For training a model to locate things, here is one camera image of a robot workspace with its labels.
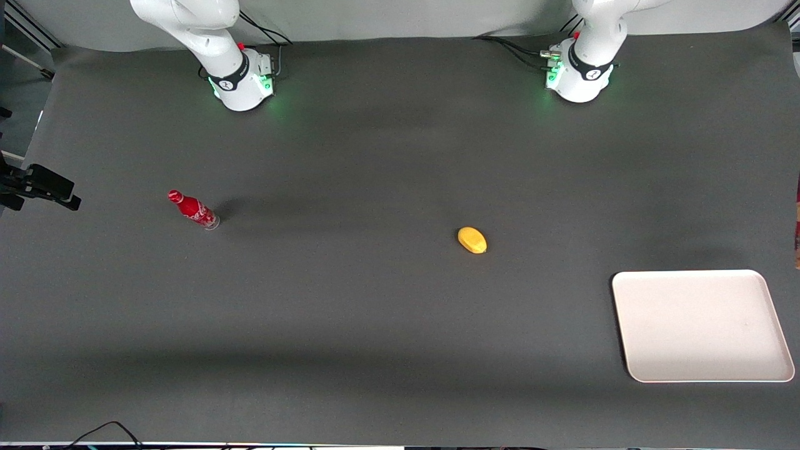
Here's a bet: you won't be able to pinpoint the white rectangular tray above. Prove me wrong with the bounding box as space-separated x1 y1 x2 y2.
611 269 796 383

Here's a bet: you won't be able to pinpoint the black left arm base cables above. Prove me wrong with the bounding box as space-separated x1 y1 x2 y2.
473 17 585 73

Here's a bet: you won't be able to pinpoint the aluminium frame rail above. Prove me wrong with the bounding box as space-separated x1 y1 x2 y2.
0 0 64 82

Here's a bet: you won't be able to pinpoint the red cola bottle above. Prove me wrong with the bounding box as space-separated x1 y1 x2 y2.
167 189 221 231

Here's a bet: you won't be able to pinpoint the yellow lemon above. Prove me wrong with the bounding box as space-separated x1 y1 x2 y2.
457 226 488 255

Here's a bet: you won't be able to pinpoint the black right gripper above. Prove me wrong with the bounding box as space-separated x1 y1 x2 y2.
0 156 83 212

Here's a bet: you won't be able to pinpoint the black cable at table edge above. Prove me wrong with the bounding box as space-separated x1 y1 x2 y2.
62 421 146 450

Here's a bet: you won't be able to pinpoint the black right arm base cables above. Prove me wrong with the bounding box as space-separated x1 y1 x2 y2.
199 9 294 80

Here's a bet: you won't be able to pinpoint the black arm base cables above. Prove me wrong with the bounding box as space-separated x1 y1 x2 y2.
199 9 294 80
473 17 585 73

